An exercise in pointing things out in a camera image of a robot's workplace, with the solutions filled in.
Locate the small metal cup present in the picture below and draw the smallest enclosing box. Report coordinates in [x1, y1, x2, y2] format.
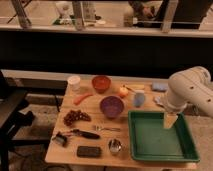
[108, 139, 122, 155]

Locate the black chair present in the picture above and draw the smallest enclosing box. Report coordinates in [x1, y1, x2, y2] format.
[0, 71, 35, 171]

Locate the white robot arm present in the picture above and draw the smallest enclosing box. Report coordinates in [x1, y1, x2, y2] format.
[161, 66, 213, 129]

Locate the blue sponge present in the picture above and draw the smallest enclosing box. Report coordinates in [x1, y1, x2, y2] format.
[151, 82, 168, 92]

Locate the green plastic tray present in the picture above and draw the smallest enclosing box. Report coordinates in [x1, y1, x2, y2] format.
[128, 111, 200, 163]

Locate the orange carrot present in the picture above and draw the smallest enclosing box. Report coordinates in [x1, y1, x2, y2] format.
[73, 93, 93, 105]

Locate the dark rectangular eraser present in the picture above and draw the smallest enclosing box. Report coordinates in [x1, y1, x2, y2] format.
[77, 146, 102, 158]

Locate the purple bowl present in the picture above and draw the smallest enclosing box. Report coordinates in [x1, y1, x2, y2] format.
[100, 96, 124, 118]

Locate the bunch of red grapes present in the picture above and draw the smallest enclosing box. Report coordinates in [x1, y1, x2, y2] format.
[63, 110, 91, 126]

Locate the red bowl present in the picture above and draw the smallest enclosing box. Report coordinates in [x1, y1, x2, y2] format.
[92, 75, 111, 93]

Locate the light blue cup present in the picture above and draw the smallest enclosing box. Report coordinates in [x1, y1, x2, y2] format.
[133, 92, 145, 107]

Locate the white plastic cup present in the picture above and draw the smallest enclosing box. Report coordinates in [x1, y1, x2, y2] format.
[67, 75, 81, 91]

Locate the yellow apple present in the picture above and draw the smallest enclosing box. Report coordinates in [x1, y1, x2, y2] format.
[118, 87, 129, 98]

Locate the grey blue cloth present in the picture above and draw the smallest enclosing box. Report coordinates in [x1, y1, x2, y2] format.
[153, 96, 164, 107]

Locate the black binder clip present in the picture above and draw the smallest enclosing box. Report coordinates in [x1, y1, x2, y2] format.
[52, 132, 67, 147]

